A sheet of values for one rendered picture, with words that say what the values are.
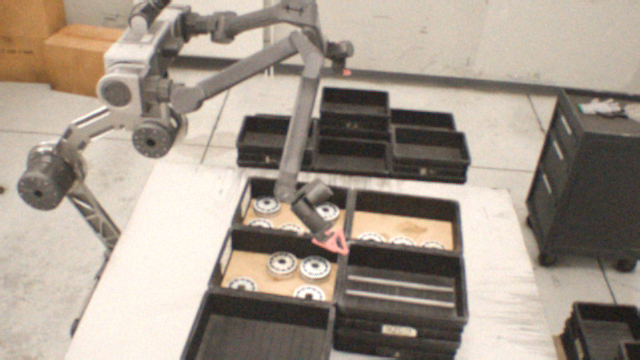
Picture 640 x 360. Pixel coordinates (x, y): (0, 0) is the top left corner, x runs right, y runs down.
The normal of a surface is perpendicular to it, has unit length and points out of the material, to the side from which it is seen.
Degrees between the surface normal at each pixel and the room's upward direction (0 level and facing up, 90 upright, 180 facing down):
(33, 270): 0
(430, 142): 90
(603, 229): 90
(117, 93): 90
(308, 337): 0
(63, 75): 91
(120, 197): 0
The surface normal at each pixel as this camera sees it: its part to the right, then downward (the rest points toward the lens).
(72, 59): -0.26, 0.55
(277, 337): 0.04, -0.80
